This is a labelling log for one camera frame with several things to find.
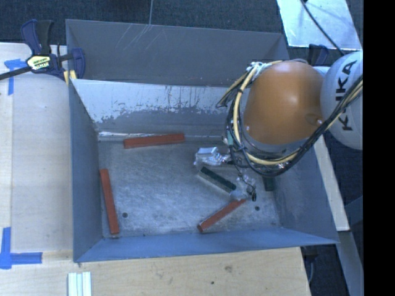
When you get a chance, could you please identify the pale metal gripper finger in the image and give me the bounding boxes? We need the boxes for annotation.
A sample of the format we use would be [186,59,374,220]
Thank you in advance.
[193,146,231,168]
[230,171,257,202]

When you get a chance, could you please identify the dark green flat block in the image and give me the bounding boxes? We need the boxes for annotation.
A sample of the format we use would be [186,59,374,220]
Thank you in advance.
[197,166,238,194]

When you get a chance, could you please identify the red-brown flat block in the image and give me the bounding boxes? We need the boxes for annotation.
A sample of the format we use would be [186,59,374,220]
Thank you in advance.
[197,198,248,234]
[98,168,121,236]
[123,133,186,150]

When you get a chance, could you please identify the grey metal bin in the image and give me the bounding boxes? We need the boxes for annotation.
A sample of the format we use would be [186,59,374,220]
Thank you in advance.
[65,18,341,263]

